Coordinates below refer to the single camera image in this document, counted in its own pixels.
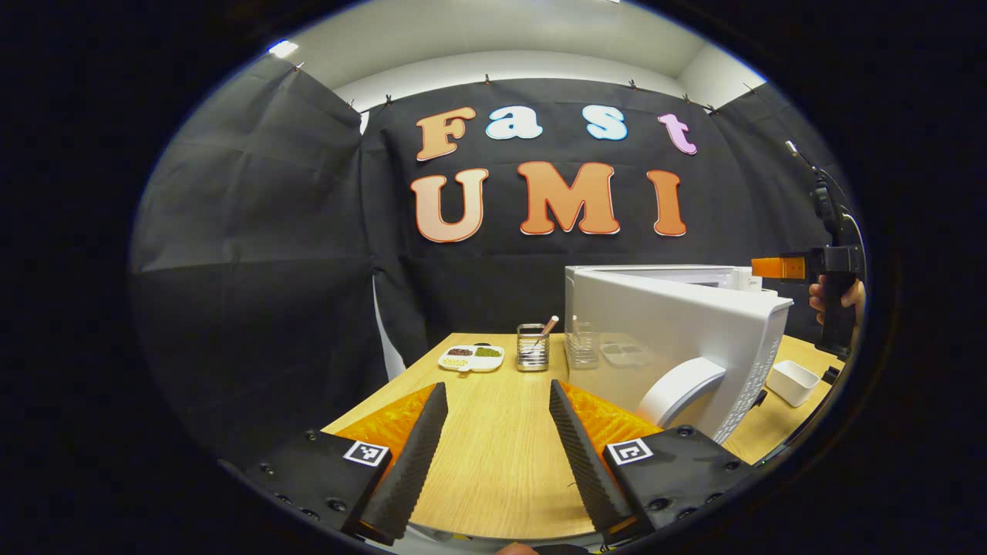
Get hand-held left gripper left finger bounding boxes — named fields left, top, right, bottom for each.
left=218, top=381, right=450, bottom=547

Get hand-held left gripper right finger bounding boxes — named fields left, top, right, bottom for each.
left=547, top=378, right=762, bottom=540

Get white microwave oven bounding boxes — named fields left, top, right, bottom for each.
left=564, top=264, right=795, bottom=446

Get white rectangular plastic tray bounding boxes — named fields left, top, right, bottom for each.
left=766, top=360, right=821, bottom=408

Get metal mesh utensil holder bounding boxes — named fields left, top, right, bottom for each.
left=516, top=323, right=551, bottom=372

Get white divided dish with beans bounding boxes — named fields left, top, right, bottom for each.
left=438, top=345, right=506, bottom=373

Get black backdrop cloth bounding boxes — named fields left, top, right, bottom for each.
left=127, top=54, right=864, bottom=463

